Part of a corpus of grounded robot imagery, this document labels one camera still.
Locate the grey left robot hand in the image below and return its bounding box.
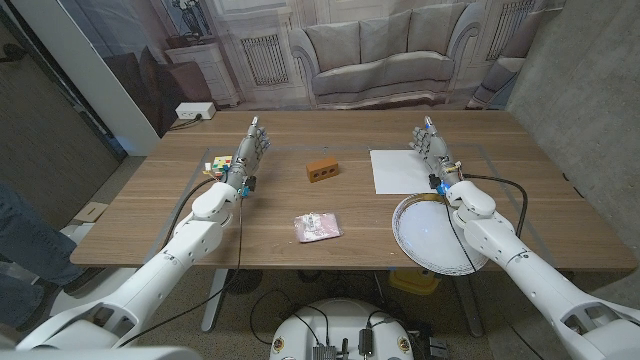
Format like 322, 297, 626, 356
225, 116, 272, 190

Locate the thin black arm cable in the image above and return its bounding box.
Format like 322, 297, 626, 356
117, 195, 247, 349
441, 195, 479, 275

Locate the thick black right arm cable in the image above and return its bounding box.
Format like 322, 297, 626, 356
460, 172, 529, 239

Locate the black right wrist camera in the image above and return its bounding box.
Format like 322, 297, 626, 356
428, 173, 449, 195

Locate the colourful puzzle cube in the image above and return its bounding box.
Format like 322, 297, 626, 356
202, 154, 234, 180

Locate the brown block with three holes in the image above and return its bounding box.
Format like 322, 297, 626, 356
305, 156, 340, 184

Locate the person in blue jeans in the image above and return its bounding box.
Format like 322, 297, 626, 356
0, 182, 86, 329

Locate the yellow object under table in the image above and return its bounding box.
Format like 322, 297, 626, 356
388, 269, 442, 296

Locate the white table leg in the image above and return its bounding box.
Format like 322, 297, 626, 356
200, 268, 230, 333

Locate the flat cardboard piece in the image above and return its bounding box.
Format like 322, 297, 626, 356
73, 201, 109, 224

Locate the white paper plate gold rim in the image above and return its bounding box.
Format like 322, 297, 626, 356
391, 193, 490, 277

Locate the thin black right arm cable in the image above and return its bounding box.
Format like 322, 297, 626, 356
441, 195, 479, 275

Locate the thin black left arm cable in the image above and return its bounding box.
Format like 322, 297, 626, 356
117, 195, 247, 349

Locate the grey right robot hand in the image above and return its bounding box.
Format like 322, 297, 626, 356
408, 115, 465, 190

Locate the white power strip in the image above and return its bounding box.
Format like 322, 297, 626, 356
174, 101, 217, 121

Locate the black round floor object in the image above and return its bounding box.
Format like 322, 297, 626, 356
225, 269, 264, 296

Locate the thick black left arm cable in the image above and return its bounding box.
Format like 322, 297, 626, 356
160, 175, 224, 250

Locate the black looped floor cable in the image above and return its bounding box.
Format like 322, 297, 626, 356
248, 288, 331, 346

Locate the white paper sheet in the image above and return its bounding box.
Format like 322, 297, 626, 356
369, 148, 449, 196

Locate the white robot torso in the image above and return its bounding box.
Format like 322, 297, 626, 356
269, 298, 415, 360

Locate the printed living room backdrop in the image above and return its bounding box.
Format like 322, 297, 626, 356
58, 0, 569, 139

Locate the pink cloth in clear packet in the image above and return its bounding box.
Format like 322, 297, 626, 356
293, 211, 344, 244

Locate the black door handle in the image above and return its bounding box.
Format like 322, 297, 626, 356
0, 43, 29, 64

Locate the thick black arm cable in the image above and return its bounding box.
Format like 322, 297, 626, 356
160, 175, 224, 250
460, 172, 529, 239

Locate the black power strip cord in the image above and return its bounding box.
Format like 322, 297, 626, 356
168, 113, 204, 132

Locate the grey table leg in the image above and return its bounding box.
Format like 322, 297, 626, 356
453, 274, 485, 339

